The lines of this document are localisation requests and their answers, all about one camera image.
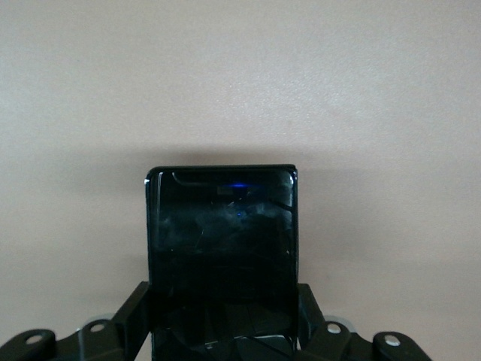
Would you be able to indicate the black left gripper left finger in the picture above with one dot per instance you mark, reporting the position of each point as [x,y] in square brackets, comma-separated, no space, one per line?
[131,308]

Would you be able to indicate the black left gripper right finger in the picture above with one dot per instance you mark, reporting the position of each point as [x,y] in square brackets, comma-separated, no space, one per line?
[306,308]

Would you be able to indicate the long black smartphone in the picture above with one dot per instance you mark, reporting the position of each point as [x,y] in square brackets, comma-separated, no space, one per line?
[225,255]

